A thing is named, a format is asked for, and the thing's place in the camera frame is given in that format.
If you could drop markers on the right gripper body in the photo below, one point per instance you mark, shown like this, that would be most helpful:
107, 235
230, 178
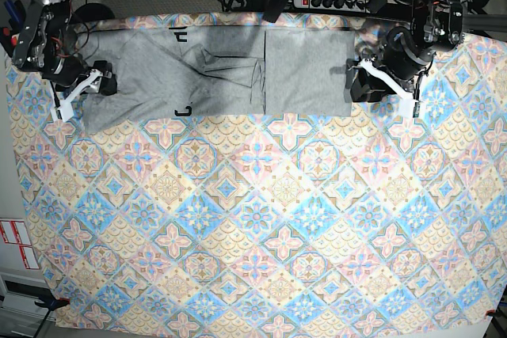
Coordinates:
61, 73

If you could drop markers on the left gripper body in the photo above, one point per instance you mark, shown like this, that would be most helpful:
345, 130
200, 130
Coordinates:
402, 57

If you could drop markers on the grey T-shirt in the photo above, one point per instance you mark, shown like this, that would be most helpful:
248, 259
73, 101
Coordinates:
218, 71

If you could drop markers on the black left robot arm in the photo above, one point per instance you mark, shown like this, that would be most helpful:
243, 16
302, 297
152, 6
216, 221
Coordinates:
434, 24

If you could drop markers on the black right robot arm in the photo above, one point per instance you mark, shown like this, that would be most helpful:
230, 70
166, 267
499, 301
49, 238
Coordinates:
48, 45

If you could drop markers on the orange black clamp upper left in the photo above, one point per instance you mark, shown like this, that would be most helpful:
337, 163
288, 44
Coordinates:
9, 40

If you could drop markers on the orange black clamp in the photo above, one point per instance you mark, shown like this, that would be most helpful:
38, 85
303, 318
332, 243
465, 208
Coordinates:
52, 304
9, 40
496, 313

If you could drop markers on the white power strip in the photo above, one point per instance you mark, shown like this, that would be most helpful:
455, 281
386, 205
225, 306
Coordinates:
346, 5

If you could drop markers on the patterned tile tablecloth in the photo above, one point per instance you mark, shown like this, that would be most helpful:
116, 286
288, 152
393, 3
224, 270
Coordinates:
275, 226

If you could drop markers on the red white labels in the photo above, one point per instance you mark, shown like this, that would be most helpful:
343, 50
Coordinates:
14, 232

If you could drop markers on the orange black clamp lower left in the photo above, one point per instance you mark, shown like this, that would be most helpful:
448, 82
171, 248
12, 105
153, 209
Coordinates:
52, 304

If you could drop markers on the orange black clamp lower right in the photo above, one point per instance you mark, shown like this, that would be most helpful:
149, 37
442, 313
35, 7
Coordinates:
496, 313

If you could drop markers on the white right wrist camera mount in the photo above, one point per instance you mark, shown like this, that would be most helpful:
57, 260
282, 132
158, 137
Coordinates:
62, 109

